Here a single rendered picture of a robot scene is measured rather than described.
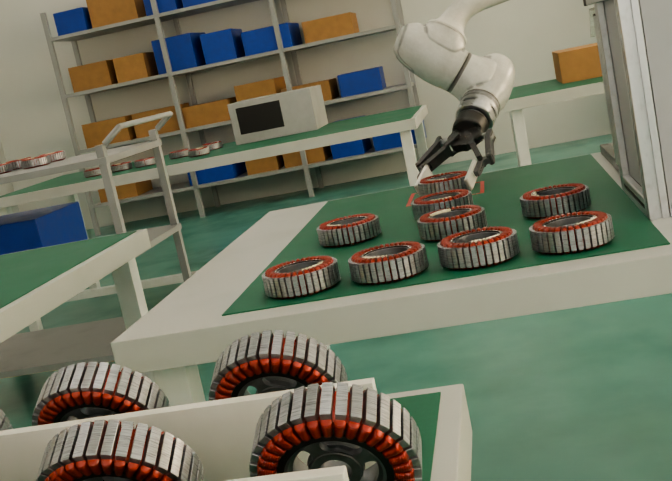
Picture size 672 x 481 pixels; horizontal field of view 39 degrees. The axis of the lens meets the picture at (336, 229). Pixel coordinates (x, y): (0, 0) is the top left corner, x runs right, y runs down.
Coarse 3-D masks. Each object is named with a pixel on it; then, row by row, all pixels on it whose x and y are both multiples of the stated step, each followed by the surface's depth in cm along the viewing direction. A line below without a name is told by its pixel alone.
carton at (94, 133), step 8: (104, 120) 840; (112, 120) 838; (120, 120) 837; (128, 120) 842; (88, 128) 844; (96, 128) 843; (104, 128) 841; (112, 128) 840; (128, 128) 840; (88, 136) 846; (96, 136) 844; (104, 136) 843; (120, 136) 840; (128, 136) 839; (88, 144) 847; (96, 144) 846
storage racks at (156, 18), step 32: (224, 0) 797; (256, 0) 843; (96, 32) 832; (160, 32) 810; (224, 64) 808; (64, 96) 835; (192, 96) 869; (352, 96) 797; (416, 96) 838; (192, 128) 823; (160, 192) 839; (96, 224) 854
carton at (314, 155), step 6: (306, 150) 818; (312, 150) 817; (318, 150) 816; (324, 150) 822; (330, 150) 850; (288, 156) 821; (294, 156) 820; (300, 156) 820; (306, 156) 819; (312, 156) 818; (318, 156) 817; (324, 156) 817; (330, 156) 845; (288, 162) 822; (294, 162) 821; (300, 162) 821; (312, 162) 819
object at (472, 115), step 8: (464, 112) 209; (472, 112) 208; (456, 120) 209; (464, 120) 208; (472, 120) 207; (480, 120) 208; (456, 128) 211; (464, 128) 209; (472, 128) 208; (480, 128) 207; (488, 128) 211; (448, 136) 210; (464, 136) 207; (472, 136) 206; (456, 144) 206; (464, 144) 205; (456, 152) 208
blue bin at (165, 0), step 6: (144, 0) 811; (156, 0) 810; (162, 0) 809; (168, 0) 808; (174, 0) 807; (180, 0) 822; (144, 6) 812; (150, 6) 811; (162, 6) 810; (168, 6) 809; (174, 6) 808; (180, 6) 819; (150, 12) 812; (162, 12) 811
